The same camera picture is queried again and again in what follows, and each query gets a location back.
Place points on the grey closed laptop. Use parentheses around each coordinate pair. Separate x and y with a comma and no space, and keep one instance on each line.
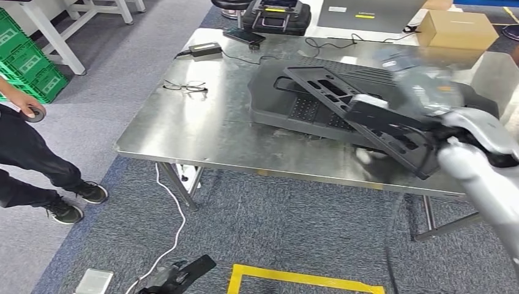
(369,16)

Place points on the person's forearm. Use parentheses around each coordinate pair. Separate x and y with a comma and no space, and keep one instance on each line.
(8,90)

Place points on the thin-framed eyeglasses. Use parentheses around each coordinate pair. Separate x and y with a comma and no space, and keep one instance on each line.
(186,86)

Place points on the white desk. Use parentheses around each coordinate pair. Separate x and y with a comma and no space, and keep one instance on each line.
(405,37)

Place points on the large black plastic cover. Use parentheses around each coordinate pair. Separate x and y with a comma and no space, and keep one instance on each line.
(275,105)

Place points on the black round stool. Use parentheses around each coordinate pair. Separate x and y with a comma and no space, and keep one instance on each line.
(229,5)

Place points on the dark tape roll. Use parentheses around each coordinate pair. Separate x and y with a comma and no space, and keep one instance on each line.
(38,116)

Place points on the brown cardboard box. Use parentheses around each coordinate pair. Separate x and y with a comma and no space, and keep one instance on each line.
(456,30)

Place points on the stainless steel workbench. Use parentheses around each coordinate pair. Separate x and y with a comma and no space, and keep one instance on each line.
(194,130)

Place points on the person's hand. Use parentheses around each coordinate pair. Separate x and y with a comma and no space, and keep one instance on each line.
(22,103)

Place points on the black controller case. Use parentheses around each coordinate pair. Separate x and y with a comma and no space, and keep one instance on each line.
(280,18)

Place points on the white power strip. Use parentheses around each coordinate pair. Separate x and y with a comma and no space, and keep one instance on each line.
(188,176)

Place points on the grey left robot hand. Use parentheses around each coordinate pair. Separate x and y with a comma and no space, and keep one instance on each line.
(182,274)

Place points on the black power adapter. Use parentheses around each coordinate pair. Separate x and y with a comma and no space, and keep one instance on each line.
(204,49)

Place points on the blue plastic crate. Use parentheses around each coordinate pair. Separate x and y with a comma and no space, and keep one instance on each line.
(486,2)

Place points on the black plastic frame part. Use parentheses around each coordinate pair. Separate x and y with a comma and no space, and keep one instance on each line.
(300,75)

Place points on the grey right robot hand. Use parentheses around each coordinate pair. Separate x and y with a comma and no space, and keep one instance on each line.
(425,85)

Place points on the black flat phone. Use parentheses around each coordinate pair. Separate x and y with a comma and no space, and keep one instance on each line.
(243,35)

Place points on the green plastic crate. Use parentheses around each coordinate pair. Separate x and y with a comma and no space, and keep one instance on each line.
(31,63)
(12,36)
(48,85)

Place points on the person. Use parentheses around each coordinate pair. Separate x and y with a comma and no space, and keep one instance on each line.
(516,57)
(32,162)

